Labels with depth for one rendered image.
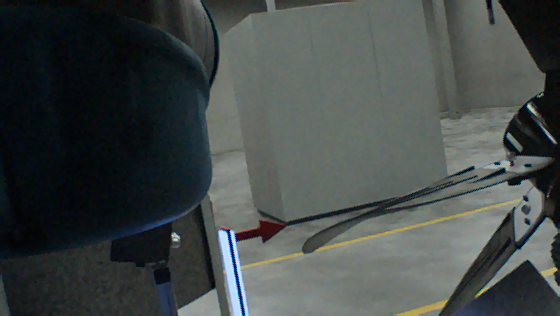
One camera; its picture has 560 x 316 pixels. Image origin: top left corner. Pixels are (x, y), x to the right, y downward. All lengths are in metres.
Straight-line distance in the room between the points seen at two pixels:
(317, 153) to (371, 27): 1.51
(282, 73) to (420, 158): 1.85
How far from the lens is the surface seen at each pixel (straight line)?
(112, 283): 2.50
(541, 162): 0.78
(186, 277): 2.75
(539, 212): 0.86
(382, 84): 7.29
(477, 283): 0.91
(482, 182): 0.71
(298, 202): 6.96
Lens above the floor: 1.30
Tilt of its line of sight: 5 degrees down
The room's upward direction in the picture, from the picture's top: 10 degrees counter-clockwise
